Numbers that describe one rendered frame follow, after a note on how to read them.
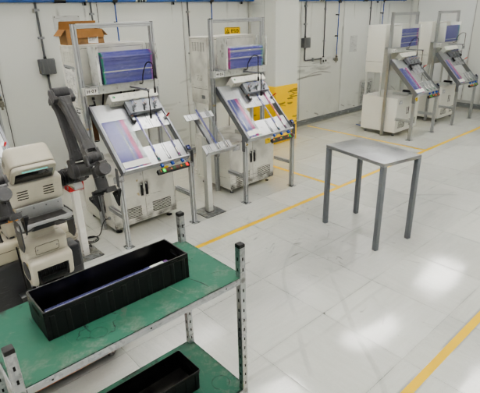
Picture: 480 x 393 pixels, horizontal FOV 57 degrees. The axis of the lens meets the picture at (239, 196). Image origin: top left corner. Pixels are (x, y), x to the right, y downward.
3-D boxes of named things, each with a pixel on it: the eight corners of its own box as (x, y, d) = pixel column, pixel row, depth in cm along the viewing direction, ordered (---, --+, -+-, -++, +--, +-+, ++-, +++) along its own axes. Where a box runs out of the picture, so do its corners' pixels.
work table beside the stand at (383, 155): (375, 251, 386) (384, 164, 355) (321, 221, 442) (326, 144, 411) (410, 238, 406) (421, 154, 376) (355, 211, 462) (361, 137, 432)
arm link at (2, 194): (4, 175, 186) (-19, 179, 181) (9, 168, 177) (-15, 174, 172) (13, 201, 187) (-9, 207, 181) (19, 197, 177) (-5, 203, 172)
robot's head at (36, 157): (-2, 165, 216) (0, 147, 205) (42, 156, 229) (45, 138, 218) (10, 189, 213) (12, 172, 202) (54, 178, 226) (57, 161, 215)
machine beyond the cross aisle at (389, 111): (437, 132, 750) (455, 10, 677) (412, 141, 701) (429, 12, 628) (367, 120, 845) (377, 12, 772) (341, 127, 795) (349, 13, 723)
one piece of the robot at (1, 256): (-8, 328, 276) (-44, 206, 244) (76, 292, 309) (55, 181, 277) (9, 355, 253) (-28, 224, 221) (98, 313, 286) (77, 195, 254)
